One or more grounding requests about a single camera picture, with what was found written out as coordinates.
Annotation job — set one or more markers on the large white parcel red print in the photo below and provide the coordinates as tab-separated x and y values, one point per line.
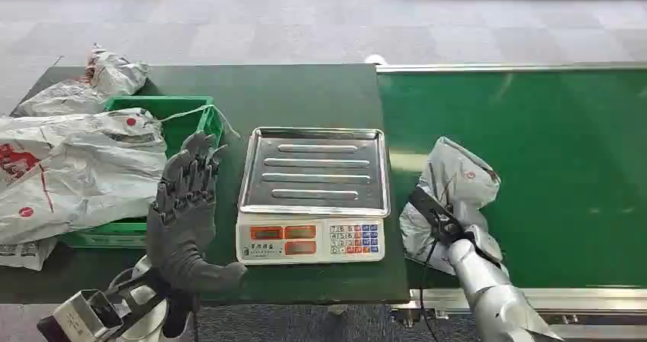
86	173

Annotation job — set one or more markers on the grey parcel with red tape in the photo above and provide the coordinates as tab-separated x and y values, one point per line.
119	74

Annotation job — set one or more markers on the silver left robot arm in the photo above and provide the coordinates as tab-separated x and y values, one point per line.
151	324

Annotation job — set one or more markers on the grey plastic parcel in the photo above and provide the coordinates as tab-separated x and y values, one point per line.
60	102
457	178

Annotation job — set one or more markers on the small white parcel black print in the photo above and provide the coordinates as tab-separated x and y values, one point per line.
25	253

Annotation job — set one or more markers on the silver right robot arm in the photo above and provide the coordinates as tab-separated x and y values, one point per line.
490	294

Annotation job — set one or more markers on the white electronic scale steel tray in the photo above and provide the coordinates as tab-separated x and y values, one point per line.
313	198

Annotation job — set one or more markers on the green conveyor belt steel frame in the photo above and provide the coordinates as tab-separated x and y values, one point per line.
566	178

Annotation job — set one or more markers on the flat grey plastic parcel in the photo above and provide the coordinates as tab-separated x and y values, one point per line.
60	102

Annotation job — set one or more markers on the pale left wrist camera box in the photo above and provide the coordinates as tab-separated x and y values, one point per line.
81	317

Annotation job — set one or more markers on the white round object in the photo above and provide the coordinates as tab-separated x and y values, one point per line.
375	59

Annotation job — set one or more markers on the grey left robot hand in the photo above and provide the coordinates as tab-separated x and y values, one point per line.
184	228

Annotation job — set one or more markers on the dark right robot hand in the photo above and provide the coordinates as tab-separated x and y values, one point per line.
435	216

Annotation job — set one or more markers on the green plastic crate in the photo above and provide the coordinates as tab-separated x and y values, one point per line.
187	114

